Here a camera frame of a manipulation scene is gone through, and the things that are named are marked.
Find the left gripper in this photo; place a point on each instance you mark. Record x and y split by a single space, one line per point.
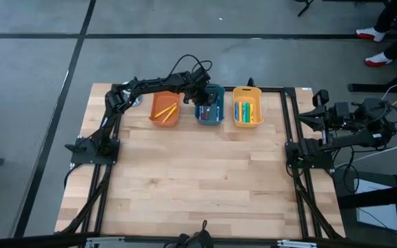
198 84

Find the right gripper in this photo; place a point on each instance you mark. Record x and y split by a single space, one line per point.
338 115

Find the dark blue marker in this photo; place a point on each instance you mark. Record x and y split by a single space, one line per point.
200 113

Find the pink marker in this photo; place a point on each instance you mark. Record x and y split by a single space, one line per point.
203 113

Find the white marker blue cap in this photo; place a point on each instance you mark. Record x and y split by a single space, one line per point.
217 112

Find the thick yellow highlighter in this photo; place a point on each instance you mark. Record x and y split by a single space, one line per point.
252 113

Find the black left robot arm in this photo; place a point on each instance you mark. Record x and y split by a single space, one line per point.
115 100

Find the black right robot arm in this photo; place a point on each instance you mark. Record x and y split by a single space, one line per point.
357 137

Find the teal plastic bin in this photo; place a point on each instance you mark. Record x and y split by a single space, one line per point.
219 110

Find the yellow plastic bin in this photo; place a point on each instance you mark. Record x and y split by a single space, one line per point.
241 94

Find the orange plastic bin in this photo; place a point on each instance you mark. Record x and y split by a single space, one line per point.
164 120

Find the white bulb chrome lamp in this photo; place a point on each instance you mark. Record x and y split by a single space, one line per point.
137 100

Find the black side stand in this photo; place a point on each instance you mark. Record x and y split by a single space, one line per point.
374 196

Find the black aluminium table frame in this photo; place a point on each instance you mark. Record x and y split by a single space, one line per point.
283 137

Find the silver metal bracket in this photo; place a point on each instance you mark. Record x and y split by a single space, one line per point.
296 243

